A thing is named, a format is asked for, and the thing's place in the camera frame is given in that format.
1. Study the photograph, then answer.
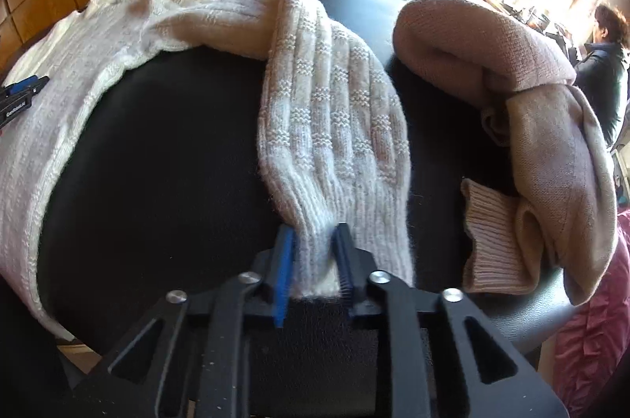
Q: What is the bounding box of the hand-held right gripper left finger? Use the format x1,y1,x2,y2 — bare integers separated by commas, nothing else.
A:
64,225,297,418

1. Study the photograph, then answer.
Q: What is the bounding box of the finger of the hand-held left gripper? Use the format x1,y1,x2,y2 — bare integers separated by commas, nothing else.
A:
0,75,51,129

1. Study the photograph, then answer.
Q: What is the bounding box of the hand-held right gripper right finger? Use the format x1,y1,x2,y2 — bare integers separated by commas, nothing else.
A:
331,224,569,418

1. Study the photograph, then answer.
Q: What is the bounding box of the white knit sweater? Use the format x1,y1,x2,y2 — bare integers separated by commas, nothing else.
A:
0,0,414,345

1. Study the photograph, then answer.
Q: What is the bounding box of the pink knit sweater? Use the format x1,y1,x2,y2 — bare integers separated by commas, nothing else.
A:
392,0,618,307

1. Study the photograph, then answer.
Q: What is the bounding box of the pink quilted cloth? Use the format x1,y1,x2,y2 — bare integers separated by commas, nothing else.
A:
554,206,630,418

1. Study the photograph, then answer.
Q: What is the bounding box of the cluttered wooden desk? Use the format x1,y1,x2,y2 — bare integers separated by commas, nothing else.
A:
497,0,579,50

